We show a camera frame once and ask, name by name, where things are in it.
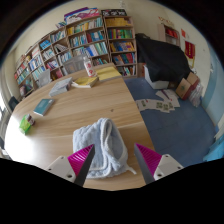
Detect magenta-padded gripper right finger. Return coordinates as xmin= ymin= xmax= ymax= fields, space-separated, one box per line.
xmin=133 ymin=142 xmax=185 ymax=185

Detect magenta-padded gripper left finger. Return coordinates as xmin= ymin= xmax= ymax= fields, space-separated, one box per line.
xmin=44 ymin=143 xmax=97 ymax=188

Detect light blue knitted towel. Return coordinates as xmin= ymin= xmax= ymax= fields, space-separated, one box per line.
xmin=72 ymin=117 xmax=138 ymax=180

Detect green plastic bag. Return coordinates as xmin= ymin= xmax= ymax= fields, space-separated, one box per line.
xmin=18 ymin=114 xmax=33 ymax=135

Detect scattered paper sheets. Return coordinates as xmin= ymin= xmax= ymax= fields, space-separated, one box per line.
xmin=134 ymin=89 xmax=182 ymax=114

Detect teal book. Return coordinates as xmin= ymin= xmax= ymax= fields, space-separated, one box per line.
xmin=32 ymin=98 xmax=55 ymax=117

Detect grey book stack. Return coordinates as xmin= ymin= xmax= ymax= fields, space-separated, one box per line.
xmin=48 ymin=77 xmax=74 ymax=98

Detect dark office chair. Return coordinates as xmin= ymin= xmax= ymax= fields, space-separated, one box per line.
xmin=8 ymin=96 xmax=20 ymax=112

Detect cardboard box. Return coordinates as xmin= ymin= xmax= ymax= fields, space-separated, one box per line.
xmin=175 ymin=72 xmax=201 ymax=100

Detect white box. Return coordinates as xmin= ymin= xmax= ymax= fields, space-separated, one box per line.
xmin=143 ymin=64 xmax=171 ymax=90

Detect thin yellow book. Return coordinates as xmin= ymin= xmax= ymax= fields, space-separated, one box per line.
xmin=71 ymin=76 xmax=100 ymax=89

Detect grey mesh chair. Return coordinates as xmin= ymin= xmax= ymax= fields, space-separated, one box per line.
xmin=62 ymin=54 xmax=90 ymax=75
xmin=37 ymin=68 xmax=53 ymax=89

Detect large yellow book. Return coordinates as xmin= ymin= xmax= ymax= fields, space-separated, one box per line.
xmin=95 ymin=65 xmax=123 ymax=83

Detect black cloth cover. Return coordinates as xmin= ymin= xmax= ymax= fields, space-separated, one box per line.
xmin=134 ymin=33 xmax=192 ymax=84

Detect wooden bookshelf unit with books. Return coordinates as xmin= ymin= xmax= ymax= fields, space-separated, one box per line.
xmin=13 ymin=7 xmax=138 ymax=98

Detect red wall banner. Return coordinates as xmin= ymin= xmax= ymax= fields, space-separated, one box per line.
xmin=184 ymin=40 xmax=196 ymax=69

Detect small wall shelf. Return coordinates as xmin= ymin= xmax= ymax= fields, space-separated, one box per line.
xmin=158 ymin=23 xmax=181 ymax=46

